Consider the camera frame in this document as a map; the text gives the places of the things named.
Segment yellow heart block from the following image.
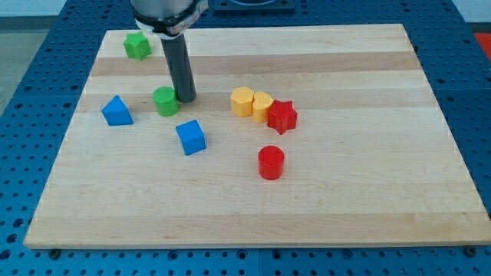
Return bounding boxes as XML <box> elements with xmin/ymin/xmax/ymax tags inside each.
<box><xmin>252</xmin><ymin>91</ymin><xmax>273</xmax><ymax>123</ymax></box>

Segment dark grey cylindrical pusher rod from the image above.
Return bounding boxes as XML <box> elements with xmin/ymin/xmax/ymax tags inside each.
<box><xmin>161</xmin><ymin>34</ymin><xmax>196</xmax><ymax>104</ymax></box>

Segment blue cube block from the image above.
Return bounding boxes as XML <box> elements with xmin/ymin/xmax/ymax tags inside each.
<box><xmin>176</xmin><ymin>120</ymin><xmax>206</xmax><ymax>156</ymax></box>

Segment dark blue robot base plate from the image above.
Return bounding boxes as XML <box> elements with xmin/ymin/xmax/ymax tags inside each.
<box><xmin>209</xmin><ymin>0</ymin><xmax>296</xmax><ymax>13</ymax></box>

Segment red star block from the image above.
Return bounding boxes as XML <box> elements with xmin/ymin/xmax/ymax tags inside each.
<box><xmin>267</xmin><ymin>100</ymin><xmax>298</xmax><ymax>135</ymax></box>

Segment red cylinder block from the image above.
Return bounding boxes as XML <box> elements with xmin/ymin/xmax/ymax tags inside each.
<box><xmin>258</xmin><ymin>146</ymin><xmax>285</xmax><ymax>180</ymax></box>

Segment green star block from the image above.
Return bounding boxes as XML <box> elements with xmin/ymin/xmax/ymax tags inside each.
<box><xmin>123</xmin><ymin>31</ymin><xmax>153</xmax><ymax>61</ymax></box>

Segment yellow pentagon block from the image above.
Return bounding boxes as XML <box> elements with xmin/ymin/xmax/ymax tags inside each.
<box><xmin>230</xmin><ymin>87</ymin><xmax>255</xmax><ymax>117</ymax></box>

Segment green cylinder block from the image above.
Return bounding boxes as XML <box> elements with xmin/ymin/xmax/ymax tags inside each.
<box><xmin>153</xmin><ymin>87</ymin><xmax>180</xmax><ymax>117</ymax></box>

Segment blue triangle block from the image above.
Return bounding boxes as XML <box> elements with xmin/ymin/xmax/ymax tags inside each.
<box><xmin>101</xmin><ymin>95</ymin><xmax>133</xmax><ymax>127</ymax></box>

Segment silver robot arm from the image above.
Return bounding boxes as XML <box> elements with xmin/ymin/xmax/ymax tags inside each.
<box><xmin>130</xmin><ymin>0</ymin><xmax>209</xmax><ymax>104</ymax></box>

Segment wooden board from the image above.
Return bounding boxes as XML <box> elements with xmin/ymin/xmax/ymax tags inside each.
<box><xmin>25</xmin><ymin>24</ymin><xmax>490</xmax><ymax>249</ymax></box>

